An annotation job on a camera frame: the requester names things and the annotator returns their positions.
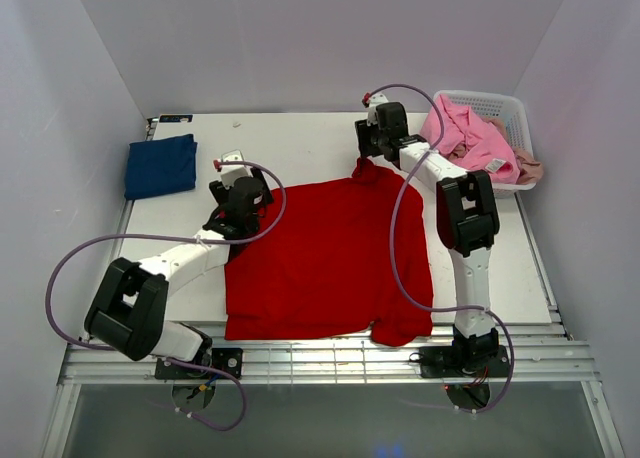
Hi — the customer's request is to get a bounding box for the red t-shirt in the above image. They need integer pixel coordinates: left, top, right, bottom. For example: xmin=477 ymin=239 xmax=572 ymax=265
xmin=225 ymin=160 xmax=434 ymax=347

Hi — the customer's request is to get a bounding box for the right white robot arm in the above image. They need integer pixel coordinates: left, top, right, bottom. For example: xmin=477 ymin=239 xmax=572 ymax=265
xmin=355 ymin=93 xmax=500 ymax=374

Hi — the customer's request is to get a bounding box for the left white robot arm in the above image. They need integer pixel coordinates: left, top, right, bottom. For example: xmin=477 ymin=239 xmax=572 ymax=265
xmin=84 ymin=167 xmax=273 ymax=363

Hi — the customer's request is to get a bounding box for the pink t-shirt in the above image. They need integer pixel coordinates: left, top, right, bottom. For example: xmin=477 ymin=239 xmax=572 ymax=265
xmin=420 ymin=94 xmax=520 ymax=185

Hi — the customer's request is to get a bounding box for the folded blue t-shirt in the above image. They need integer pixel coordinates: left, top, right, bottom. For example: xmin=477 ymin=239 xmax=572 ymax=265
xmin=124 ymin=134 xmax=198 ymax=201

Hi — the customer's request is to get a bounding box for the white plastic laundry basket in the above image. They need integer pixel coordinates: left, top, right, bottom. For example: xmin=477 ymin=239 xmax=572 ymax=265
xmin=431 ymin=90 xmax=537 ymax=199

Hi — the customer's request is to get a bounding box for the small blue label sticker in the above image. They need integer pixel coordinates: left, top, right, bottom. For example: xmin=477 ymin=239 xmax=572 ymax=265
xmin=158 ymin=114 xmax=193 ymax=123

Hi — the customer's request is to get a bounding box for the beige garment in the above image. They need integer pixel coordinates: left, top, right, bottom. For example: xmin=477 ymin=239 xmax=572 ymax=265
xmin=483 ymin=117 xmax=544 ymax=185

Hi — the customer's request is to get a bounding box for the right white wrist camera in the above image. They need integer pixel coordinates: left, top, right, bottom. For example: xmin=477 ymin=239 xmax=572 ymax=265
xmin=362 ymin=92 xmax=389 ymax=124

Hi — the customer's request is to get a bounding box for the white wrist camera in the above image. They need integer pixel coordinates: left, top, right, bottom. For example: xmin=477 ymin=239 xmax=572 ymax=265
xmin=213 ymin=150 xmax=250 ymax=189
xmin=362 ymin=92 xmax=389 ymax=124

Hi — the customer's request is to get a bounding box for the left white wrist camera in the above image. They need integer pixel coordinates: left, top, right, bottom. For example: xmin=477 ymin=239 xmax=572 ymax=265
xmin=213 ymin=150 xmax=250 ymax=189

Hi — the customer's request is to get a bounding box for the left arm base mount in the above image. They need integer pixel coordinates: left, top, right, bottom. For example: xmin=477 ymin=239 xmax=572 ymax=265
xmin=153 ymin=347 xmax=243 ymax=412

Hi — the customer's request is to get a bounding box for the aluminium table frame rail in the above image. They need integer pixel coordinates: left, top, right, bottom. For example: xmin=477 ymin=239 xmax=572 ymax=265
xmin=58 ymin=321 xmax=600 ymax=385

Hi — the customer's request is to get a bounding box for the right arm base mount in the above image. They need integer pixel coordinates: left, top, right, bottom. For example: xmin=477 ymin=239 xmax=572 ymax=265
xmin=409 ymin=346 xmax=511 ymax=412

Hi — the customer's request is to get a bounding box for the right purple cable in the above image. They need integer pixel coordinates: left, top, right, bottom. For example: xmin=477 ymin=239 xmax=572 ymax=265
xmin=374 ymin=82 xmax=515 ymax=415

